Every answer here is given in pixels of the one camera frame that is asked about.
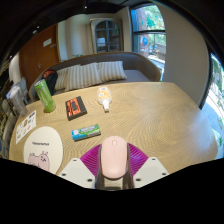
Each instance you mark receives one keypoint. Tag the white sticker sheet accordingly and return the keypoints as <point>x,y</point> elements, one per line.
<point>26,126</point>

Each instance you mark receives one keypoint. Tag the clear plastic bottle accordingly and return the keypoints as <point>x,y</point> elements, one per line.
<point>16,101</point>

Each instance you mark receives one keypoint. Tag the small white orange-labelled bottle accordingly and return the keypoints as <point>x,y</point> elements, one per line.
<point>104,95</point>

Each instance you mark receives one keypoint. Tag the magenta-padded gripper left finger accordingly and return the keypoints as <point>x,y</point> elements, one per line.
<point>80,171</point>

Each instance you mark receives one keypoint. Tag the black and red backpack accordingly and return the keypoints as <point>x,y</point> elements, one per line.
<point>50,80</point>

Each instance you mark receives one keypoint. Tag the green and white packet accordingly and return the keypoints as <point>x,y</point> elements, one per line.
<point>86,132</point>

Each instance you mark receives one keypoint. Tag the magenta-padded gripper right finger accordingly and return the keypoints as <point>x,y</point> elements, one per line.
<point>146,168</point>

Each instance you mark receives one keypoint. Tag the white pig-print mouse pad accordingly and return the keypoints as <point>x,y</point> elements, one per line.
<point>43,149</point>

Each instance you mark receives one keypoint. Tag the green drink can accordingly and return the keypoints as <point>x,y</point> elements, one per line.
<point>45,95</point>

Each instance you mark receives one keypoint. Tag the black and orange box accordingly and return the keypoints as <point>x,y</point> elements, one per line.
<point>76,108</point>

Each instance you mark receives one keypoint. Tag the arched glass-door cabinet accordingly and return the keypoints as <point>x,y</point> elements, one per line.
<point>106,36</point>

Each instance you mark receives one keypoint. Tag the brown wooden door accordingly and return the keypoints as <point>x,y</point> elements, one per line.
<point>39,55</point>

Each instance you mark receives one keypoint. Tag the striped cushion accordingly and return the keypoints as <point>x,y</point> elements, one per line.
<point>83,76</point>
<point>61,79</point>
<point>111,71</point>

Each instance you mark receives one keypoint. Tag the grey curved sofa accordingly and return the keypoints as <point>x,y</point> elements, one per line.
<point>140,68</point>

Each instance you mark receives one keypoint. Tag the pink computer mouse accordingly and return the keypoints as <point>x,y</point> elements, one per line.
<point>114,157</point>

